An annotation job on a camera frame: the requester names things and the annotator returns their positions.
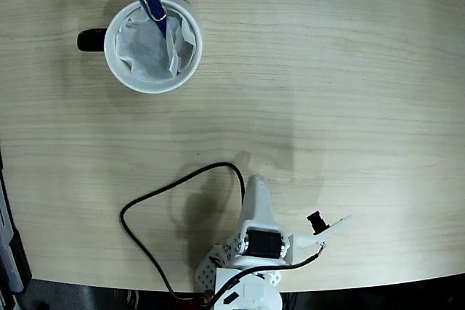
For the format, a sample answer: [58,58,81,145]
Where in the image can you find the white gripper body with black servo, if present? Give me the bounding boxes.
[227,228,291,269]

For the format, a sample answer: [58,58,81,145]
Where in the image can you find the blue pen with silver clip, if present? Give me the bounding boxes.
[132,0,169,41]

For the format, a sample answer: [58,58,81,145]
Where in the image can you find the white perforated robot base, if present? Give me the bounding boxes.
[195,243,228,293]

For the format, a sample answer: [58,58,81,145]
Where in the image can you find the crumpled white paper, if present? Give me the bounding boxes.
[115,8,195,83]

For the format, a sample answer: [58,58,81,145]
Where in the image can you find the black camera on white mount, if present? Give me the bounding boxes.
[289,209,352,262]

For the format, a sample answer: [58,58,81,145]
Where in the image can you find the black camera cable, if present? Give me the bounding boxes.
[119,162,327,309]

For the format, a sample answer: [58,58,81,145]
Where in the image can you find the white mug with black handle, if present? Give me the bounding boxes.
[76,0,203,94]

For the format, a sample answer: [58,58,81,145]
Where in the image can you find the grey metal frame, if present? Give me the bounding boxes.
[0,146,33,310]

